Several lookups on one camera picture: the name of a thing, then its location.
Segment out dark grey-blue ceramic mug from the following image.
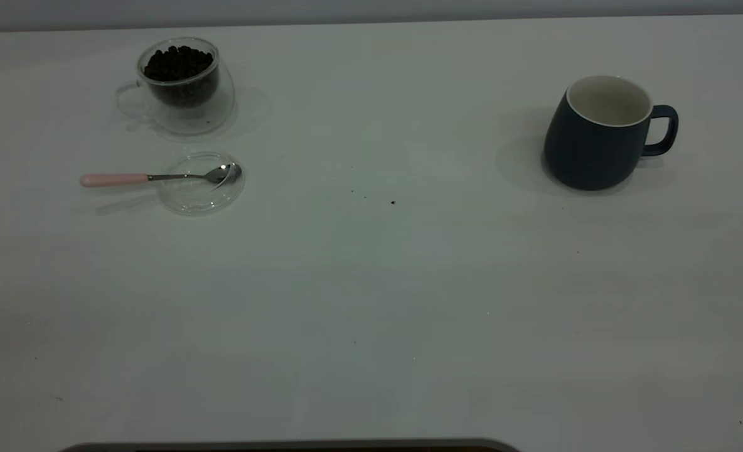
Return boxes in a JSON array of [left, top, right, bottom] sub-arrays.
[[542, 75, 680, 191]]

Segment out pink handled metal spoon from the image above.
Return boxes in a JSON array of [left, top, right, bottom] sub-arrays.
[[80, 163, 242, 188]]

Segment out dark coffee beans pile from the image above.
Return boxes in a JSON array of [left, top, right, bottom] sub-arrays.
[[144, 45, 216, 107]]

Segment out clear round glass saucer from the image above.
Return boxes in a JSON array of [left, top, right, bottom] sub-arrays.
[[158, 151, 245, 216]]

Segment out clear double-wall glass cup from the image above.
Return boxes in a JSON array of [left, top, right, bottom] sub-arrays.
[[115, 36, 235, 136]]

